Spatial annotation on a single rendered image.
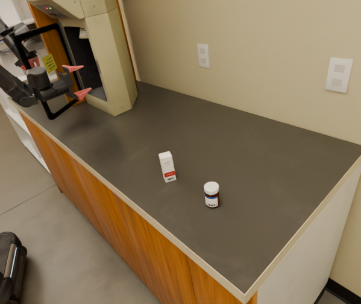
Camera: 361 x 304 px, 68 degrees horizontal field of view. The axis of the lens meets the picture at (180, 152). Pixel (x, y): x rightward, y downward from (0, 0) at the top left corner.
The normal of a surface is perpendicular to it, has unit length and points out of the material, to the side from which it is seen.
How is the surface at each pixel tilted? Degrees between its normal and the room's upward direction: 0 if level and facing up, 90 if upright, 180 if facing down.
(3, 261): 0
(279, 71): 90
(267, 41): 90
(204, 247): 0
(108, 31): 90
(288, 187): 0
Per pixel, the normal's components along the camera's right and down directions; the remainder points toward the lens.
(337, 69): -0.73, 0.46
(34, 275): -0.13, -0.82
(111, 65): 0.67, 0.34
